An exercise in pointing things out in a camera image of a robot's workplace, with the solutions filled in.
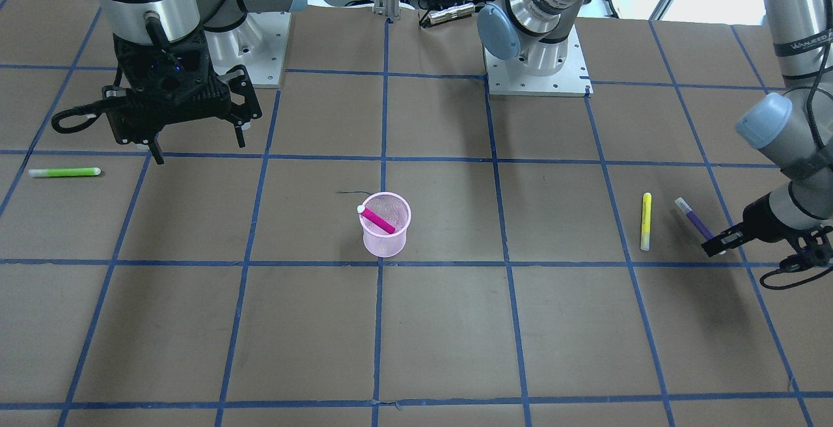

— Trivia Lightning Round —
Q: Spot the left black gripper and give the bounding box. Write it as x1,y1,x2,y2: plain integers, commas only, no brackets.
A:
700,193,831,257

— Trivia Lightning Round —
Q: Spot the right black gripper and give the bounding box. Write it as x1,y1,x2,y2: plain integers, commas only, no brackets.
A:
102,30,263,164

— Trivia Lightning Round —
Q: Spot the purple marker pen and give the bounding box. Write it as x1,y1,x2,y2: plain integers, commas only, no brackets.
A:
674,197,714,241

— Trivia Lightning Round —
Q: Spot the pink marker pen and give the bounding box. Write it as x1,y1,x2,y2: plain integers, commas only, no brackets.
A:
357,204,396,234

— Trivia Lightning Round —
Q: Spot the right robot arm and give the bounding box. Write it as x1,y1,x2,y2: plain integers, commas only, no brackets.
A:
68,0,308,164

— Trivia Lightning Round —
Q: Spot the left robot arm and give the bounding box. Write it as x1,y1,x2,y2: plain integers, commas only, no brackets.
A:
476,0,831,264

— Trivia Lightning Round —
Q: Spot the pink mesh cup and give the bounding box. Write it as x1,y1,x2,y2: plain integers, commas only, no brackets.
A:
356,191,413,258

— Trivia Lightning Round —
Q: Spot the yellow marker pen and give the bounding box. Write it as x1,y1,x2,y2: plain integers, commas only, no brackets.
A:
639,192,653,252

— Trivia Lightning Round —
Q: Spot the green marker pen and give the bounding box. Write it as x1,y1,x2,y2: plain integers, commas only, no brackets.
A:
27,168,102,178

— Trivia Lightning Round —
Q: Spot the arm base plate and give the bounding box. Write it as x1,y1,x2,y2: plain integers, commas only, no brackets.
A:
205,12,292,89
483,27,594,97

